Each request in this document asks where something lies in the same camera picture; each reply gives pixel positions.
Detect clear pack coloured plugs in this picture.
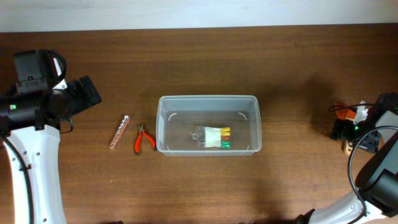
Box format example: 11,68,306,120
190,126,231,149

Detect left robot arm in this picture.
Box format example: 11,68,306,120
1,49,102,223

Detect clear plastic container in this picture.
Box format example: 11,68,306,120
156,95,262,156

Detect orange scraper wooden handle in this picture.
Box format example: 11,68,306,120
331,103,356,156

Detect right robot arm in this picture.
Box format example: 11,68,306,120
294,92,397,224

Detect orange socket rail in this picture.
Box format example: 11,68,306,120
109,114,130,150

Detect orange handled pliers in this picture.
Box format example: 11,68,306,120
134,123,157,156

